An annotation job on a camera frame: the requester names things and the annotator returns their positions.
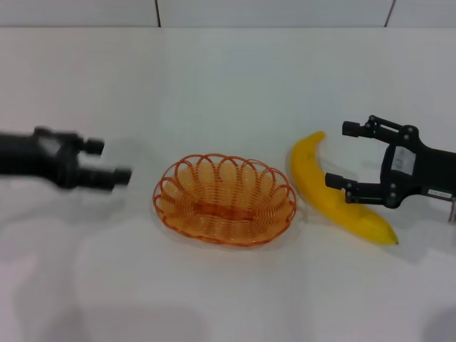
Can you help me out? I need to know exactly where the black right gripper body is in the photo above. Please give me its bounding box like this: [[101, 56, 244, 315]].
[[378, 126, 456, 209]]

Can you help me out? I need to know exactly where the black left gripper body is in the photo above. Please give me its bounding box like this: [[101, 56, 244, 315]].
[[0, 125, 82, 190]]

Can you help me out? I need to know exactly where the orange woven plastic basket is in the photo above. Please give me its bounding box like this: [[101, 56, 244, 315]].
[[152, 153, 298, 247]]

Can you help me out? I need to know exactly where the yellow banana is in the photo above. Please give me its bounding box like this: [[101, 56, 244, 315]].
[[289, 130, 400, 247]]

